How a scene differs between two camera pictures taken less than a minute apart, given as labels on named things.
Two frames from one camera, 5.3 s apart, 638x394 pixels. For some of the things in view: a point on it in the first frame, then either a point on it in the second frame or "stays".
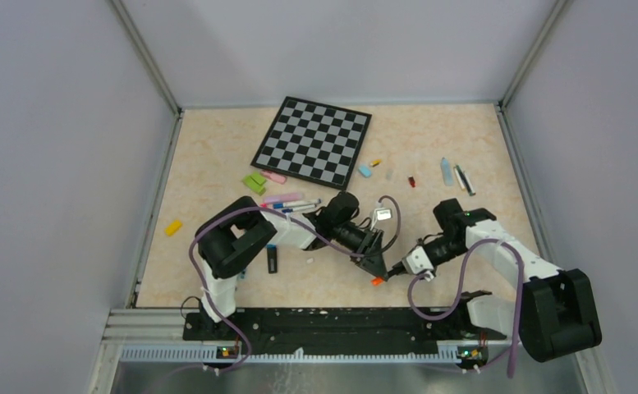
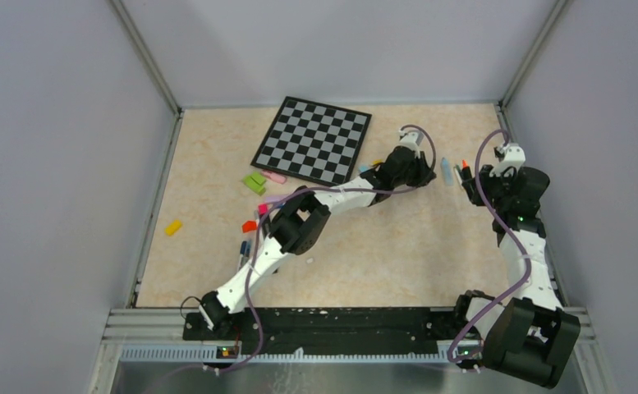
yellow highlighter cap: x=172 y=227 stays
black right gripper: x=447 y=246 → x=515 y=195
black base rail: x=339 y=324 stays
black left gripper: x=374 y=264 → x=423 y=174
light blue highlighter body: x=447 y=173 stays
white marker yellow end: x=460 y=178 stays
